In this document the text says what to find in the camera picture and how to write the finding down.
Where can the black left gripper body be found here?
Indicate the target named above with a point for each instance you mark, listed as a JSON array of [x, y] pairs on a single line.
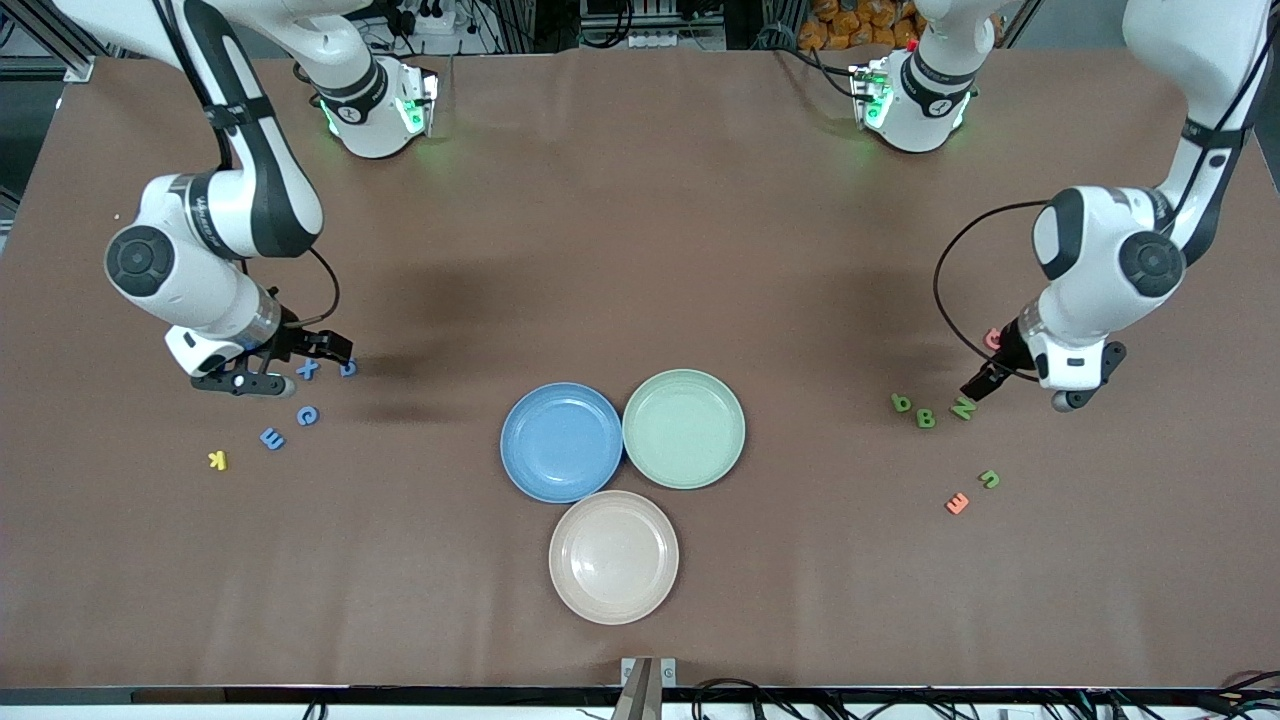
[[1012, 350]]

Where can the green foam letter N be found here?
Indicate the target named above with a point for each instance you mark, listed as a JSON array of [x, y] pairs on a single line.
[[963, 410]]

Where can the blue foam letter x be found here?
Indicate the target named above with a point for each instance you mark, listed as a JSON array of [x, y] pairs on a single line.
[[307, 372]]

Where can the green foam letter B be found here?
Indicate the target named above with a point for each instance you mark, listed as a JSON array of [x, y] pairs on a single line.
[[921, 418]]

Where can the blue foam letter c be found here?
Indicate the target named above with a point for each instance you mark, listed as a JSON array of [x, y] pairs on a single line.
[[308, 408]]

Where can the green foam letter p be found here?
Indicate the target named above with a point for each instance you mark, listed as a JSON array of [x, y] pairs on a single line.
[[895, 399]]

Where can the green foam letter u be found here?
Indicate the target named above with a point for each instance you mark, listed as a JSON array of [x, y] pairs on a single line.
[[995, 479]]

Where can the blue foam letter E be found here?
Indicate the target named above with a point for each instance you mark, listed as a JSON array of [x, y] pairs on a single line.
[[272, 438]]

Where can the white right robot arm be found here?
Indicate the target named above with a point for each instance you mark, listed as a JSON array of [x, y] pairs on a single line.
[[250, 190]]

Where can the orange foam letter E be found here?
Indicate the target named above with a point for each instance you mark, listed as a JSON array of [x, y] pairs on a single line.
[[957, 504]]

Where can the yellow foam letter K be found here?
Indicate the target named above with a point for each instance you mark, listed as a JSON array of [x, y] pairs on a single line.
[[219, 460]]

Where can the blue plate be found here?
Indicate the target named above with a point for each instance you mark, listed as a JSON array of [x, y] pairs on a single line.
[[560, 445]]

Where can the green plate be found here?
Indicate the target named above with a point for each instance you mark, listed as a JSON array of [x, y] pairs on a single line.
[[683, 430]]

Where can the brown table cover sheet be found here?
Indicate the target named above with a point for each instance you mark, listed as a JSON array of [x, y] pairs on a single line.
[[640, 250]]

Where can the white power strip with plugs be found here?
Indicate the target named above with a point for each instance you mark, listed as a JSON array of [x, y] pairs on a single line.
[[430, 18]]

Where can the beige plate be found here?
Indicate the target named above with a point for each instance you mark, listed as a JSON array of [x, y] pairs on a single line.
[[613, 558]]

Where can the bag of oranges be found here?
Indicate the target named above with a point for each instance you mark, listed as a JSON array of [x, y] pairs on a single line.
[[850, 25]]

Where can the long white power strip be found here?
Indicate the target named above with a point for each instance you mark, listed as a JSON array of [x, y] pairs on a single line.
[[665, 40]]

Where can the aluminium frame profile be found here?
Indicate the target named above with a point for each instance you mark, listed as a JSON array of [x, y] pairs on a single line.
[[78, 68]]

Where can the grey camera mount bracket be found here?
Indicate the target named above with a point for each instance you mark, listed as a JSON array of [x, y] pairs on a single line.
[[648, 690]]

